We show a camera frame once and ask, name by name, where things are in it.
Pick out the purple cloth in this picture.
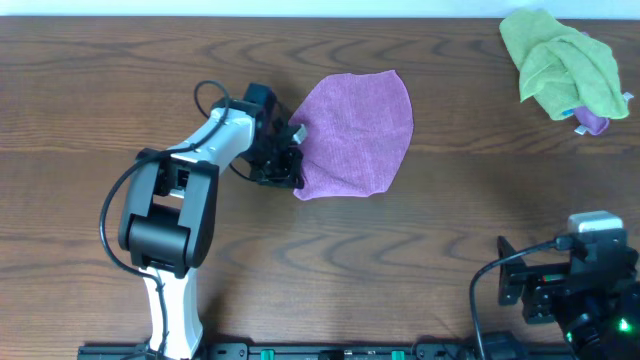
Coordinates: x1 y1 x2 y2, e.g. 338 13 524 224
574 106 610 136
291 70 414 201

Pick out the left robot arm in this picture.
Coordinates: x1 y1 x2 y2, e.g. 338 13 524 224
112 83 307 359

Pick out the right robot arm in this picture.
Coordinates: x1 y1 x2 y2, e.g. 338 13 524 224
497 229 639 359

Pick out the green cloth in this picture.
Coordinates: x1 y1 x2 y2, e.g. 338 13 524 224
499 9 629 121

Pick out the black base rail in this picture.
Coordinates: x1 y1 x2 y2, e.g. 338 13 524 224
76 343 575 360

